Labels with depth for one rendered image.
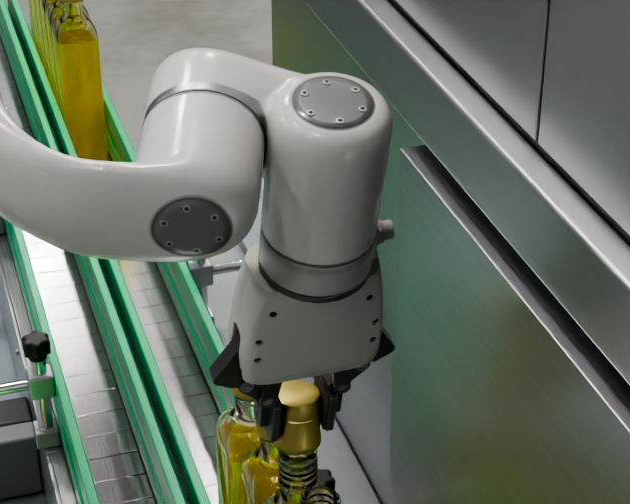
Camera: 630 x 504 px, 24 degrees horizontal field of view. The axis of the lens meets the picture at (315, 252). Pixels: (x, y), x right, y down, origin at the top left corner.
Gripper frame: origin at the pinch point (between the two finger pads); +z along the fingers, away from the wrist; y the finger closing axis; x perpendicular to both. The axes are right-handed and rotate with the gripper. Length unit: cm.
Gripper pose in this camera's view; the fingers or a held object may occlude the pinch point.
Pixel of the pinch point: (297, 404)
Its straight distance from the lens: 107.3
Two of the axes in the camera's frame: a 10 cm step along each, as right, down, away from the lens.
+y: -9.5, 1.6, -2.7
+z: -0.8, 7.0, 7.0
